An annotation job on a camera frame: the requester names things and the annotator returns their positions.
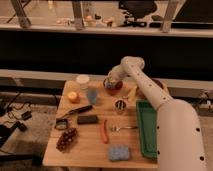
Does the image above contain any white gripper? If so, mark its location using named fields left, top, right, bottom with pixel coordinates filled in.
left=108, top=65, right=126, bottom=82

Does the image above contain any blue grey towel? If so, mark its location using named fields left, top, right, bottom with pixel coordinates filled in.
left=104, top=79, right=115, bottom=89

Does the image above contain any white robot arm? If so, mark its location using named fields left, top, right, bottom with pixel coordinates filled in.
left=108, top=56, right=207, bottom=171

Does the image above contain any dark red bowl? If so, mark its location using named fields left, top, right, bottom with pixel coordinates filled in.
left=152, top=79, right=164, bottom=89

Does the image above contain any yellow banana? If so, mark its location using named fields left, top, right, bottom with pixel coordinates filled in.
left=123, top=86, right=137, bottom=102

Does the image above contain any small striped cup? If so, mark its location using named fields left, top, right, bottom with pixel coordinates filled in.
left=115, top=100, right=126, bottom=114

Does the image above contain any white plastic cup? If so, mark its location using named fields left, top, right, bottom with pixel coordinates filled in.
left=76, top=74, right=90, bottom=90

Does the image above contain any green plastic tray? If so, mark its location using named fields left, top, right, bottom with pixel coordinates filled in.
left=136, top=100, right=157, bottom=159

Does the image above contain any orange fruit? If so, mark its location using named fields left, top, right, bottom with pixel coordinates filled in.
left=67, top=91, right=79, bottom=103

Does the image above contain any metal fork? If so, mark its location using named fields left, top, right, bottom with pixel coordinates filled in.
left=109, top=126, right=138, bottom=132

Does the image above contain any wooden table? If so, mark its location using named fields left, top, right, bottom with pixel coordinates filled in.
left=43, top=81, right=157, bottom=169

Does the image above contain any black rectangular block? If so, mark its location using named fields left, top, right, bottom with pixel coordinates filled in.
left=77, top=115, right=98, bottom=125

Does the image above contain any orange carrot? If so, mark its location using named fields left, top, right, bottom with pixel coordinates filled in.
left=100, top=120, right=109, bottom=144

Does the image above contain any blue sponge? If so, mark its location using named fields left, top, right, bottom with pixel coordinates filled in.
left=108, top=146, right=130, bottom=161

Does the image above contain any small black framed container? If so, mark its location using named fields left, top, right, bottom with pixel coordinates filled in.
left=55, top=119, right=68, bottom=130

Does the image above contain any dark red grape bunch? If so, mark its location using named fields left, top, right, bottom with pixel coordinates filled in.
left=56, top=128, right=77, bottom=152

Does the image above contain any black handled knife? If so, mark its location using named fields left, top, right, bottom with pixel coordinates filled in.
left=61, top=105, right=93, bottom=118

